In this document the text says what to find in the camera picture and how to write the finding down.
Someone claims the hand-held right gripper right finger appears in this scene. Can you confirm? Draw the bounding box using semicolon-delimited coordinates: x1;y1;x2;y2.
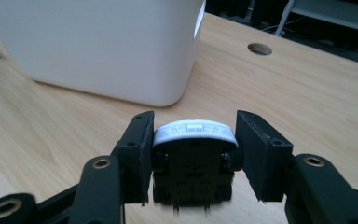
236;109;294;203

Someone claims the white toy car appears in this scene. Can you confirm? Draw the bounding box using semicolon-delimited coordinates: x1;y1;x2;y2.
151;119;243;216

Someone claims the grey table cable grommet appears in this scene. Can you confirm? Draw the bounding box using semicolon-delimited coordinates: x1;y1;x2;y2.
247;42;273;56

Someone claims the white plastic storage bin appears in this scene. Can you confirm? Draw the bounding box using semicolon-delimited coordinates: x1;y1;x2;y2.
0;0;207;107

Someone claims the white metal desk frame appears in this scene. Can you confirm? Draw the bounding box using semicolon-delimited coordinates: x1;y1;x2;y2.
273;0;358;35

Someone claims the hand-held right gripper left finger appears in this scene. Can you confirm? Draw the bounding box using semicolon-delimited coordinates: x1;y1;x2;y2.
116;110;156;206

